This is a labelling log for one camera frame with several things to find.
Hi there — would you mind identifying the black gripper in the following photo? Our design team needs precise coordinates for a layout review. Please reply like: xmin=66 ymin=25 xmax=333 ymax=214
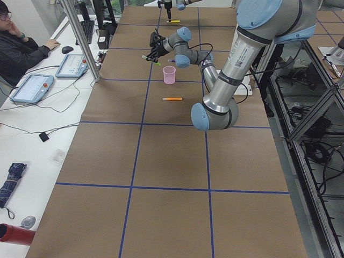
xmin=146 ymin=44 xmax=168 ymax=63
xmin=164 ymin=1 xmax=171 ymax=22

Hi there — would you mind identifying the green highlighter pen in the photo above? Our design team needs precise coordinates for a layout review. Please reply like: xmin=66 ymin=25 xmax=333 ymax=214
xmin=142 ymin=55 xmax=161 ymax=66

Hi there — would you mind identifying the orange highlighter pen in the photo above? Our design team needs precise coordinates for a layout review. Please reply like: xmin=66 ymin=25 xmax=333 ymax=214
xmin=162 ymin=97 xmax=183 ymax=102

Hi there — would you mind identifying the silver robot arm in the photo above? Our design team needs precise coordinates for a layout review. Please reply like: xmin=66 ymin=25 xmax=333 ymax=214
xmin=145 ymin=1 xmax=320 ymax=131
xmin=157 ymin=0 xmax=200 ymax=23

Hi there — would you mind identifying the black cardboard box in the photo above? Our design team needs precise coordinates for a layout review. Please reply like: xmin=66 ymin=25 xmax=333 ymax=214
xmin=97 ymin=30 xmax=109 ymax=49

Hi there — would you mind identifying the black monitor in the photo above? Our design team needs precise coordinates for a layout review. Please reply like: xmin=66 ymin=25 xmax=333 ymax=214
xmin=92 ymin=0 xmax=117 ymax=30

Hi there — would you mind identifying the black keyboard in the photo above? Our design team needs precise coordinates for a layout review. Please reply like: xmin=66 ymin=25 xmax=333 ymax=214
xmin=80 ymin=20 xmax=95 ymax=44

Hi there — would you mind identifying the far teach pendant tablet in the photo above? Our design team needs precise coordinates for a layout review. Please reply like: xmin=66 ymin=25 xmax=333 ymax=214
xmin=55 ymin=54 xmax=88 ymax=79

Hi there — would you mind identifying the teach pendant tablet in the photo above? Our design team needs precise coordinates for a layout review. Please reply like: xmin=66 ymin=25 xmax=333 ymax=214
xmin=10 ymin=74 xmax=54 ymax=104
xmin=55 ymin=54 xmax=88 ymax=79

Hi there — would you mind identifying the black computer mouse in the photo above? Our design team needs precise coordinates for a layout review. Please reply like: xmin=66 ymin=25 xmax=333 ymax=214
xmin=61 ymin=46 xmax=74 ymax=54

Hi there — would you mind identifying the near teach pendant tablet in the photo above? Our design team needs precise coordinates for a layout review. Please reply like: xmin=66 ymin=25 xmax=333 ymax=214
xmin=10 ymin=74 xmax=54 ymax=104

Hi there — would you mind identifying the brown paper table cover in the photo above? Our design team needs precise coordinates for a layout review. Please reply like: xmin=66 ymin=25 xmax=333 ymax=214
xmin=27 ymin=7 xmax=307 ymax=257

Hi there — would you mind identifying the small black usb hub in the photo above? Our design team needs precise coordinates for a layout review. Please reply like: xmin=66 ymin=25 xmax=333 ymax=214
xmin=39 ymin=132 xmax=49 ymax=142

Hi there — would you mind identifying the seated person in black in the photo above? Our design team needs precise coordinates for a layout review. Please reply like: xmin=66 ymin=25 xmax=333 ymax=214
xmin=1 ymin=1 xmax=60 ymax=87

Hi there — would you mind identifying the clear plastic lid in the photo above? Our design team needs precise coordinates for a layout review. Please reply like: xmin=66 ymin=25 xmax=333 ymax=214
xmin=49 ymin=149 xmax=66 ymax=166

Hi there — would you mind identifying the dark blue folded umbrella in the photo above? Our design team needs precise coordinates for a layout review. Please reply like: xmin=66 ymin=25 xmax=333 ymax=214
xmin=1 ymin=163 xmax=27 ymax=209

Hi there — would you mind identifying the red water bottle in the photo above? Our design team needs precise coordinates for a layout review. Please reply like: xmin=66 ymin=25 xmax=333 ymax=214
xmin=1 ymin=223 xmax=36 ymax=246

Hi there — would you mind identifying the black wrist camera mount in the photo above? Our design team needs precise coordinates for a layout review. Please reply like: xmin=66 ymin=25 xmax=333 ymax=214
xmin=149 ymin=29 xmax=165 ymax=48

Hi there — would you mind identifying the black camera cable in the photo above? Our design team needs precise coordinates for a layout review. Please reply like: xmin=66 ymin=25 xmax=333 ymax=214
xmin=188 ymin=42 xmax=216 ymax=63

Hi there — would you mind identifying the electronics board with wires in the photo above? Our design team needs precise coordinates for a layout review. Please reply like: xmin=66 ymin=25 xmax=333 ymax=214
xmin=97 ymin=52 xmax=106 ymax=63

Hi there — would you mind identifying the aluminium frame post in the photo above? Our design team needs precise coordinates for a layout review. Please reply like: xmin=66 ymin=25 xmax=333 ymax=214
xmin=60 ymin=0 xmax=101 ymax=82

